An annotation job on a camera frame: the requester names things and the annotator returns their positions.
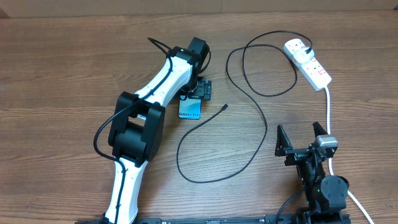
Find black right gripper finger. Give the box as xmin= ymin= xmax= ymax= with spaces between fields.
xmin=312 ymin=121 xmax=328 ymax=137
xmin=275 ymin=124 xmax=293 ymax=157

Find blue Samsung Galaxy smartphone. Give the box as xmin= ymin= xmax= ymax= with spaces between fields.
xmin=178 ymin=98 xmax=201 ymax=119

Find white power strip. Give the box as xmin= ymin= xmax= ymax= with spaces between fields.
xmin=284 ymin=39 xmax=331 ymax=91

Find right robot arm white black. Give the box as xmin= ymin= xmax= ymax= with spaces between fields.
xmin=275 ymin=122 xmax=351 ymax=223

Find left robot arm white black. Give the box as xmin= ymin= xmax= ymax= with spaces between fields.
xmin=99 ymin=37 xmax=211 ymax=223

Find white USB charger plug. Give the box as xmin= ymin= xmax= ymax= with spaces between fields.
xmin=293 ymin=47 xmax=315 ymax=64

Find white power strip cord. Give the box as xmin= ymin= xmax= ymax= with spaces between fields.
xmin=323 ymin=86 xmax=375 ymax=224

